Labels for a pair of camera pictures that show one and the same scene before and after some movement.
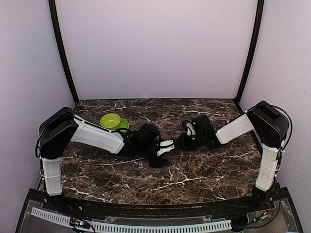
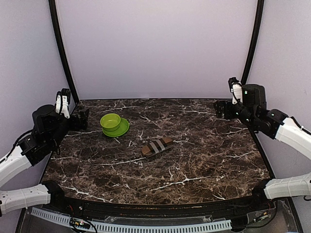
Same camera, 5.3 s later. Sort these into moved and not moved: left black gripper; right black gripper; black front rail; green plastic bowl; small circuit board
Moved: right black gripper; left black gripper
Not moved: small circuit board; green plastic bowl; black front rail
